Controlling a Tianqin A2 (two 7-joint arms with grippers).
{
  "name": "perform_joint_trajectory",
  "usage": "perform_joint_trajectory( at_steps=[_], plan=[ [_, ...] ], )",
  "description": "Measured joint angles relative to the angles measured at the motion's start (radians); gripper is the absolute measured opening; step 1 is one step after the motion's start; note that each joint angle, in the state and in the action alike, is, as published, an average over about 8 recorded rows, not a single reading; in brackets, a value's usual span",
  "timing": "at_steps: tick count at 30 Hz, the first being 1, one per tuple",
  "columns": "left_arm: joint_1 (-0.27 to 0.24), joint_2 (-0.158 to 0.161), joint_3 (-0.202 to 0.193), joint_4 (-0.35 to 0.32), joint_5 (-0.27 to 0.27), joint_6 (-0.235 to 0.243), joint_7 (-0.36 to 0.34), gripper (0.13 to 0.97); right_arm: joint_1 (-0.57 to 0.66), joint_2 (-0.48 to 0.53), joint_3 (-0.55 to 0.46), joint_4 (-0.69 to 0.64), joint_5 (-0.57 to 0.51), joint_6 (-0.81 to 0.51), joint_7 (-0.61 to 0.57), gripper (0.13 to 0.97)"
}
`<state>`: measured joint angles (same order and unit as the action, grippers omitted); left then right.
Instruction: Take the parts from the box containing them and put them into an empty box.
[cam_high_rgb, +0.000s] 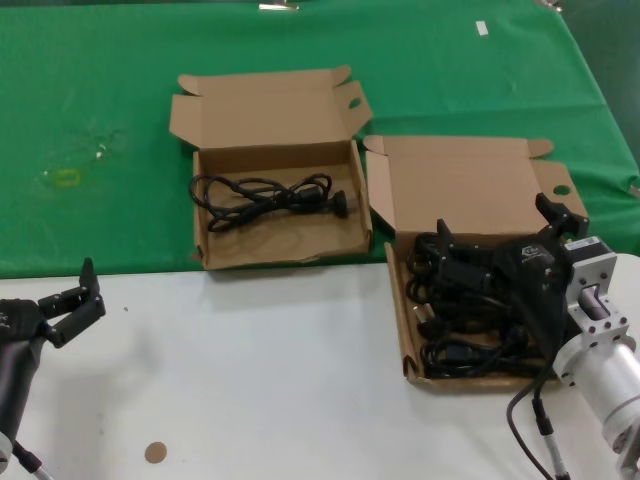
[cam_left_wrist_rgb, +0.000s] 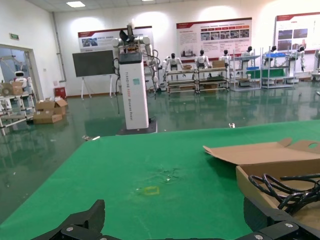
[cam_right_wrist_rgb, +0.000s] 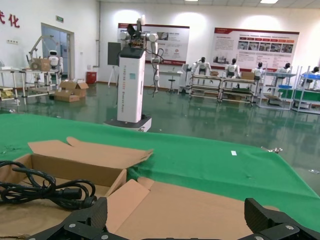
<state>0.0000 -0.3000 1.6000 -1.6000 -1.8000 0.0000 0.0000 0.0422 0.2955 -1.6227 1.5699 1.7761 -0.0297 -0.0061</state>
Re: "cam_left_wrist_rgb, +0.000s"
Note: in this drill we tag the red-header wall poster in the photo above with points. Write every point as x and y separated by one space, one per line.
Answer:
215 37
100 40
297 32

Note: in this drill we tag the green flat panel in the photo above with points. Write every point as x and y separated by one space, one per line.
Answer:
265 73

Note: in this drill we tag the metal cloth clip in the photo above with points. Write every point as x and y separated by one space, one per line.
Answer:
232 125
91 137

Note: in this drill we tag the ceiling light panel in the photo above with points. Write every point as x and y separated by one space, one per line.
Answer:
75 4

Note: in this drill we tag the brown cardboard carton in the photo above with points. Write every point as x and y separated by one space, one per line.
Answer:
187 67
45 106
218 63
47 118
17 88
61 107

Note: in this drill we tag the green exit sign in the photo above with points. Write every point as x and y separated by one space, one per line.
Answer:
14 36

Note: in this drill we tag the dark display board on stand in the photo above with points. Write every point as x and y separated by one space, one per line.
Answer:
93 63

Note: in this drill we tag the small white pink robot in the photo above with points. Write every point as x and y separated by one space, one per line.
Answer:
19 76

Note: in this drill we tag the green tablecloth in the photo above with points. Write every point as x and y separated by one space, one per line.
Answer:
100 175

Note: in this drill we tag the metal shelf rack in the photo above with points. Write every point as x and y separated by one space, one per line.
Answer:
245 87
290 80

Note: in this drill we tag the red fire equipment box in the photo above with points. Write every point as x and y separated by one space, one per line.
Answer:
60 92

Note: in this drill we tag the white pipe-frame workbench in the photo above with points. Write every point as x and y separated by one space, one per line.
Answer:
212 70
180 71
15 110

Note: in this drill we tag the clear crumpled tape patch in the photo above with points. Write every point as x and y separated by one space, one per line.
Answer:
167 175

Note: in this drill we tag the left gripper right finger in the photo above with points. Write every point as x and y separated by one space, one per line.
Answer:
280 225

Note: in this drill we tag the blue plastic bin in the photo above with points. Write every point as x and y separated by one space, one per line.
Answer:
253 68
275 54

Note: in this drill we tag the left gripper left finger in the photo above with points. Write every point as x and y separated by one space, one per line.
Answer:
85 225

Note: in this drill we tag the grey wall pipe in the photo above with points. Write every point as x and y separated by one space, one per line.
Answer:
58 37

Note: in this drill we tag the left cardboard box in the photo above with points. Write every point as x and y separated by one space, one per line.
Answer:
262 155

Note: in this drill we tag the white black-headed humanoid robot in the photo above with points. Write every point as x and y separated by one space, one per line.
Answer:
173 62
248 53
273 50
203 60
301 53
225 57

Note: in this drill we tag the glass doorway frame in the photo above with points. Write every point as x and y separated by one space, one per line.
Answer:
30 70

